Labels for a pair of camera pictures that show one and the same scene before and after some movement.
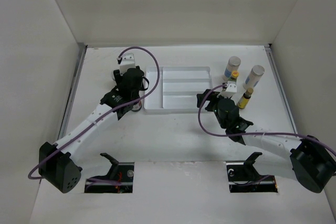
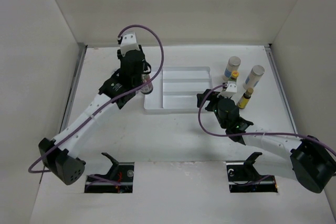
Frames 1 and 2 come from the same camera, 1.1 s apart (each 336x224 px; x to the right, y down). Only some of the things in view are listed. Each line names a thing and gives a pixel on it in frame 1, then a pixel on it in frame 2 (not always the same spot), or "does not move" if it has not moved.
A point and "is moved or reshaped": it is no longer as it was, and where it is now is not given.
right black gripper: x=211 y=97 does not move
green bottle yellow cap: x=234 y=75 does not move
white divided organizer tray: x=177 y=88 does not move
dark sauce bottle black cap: x=137 y=106 is moved or reshaped
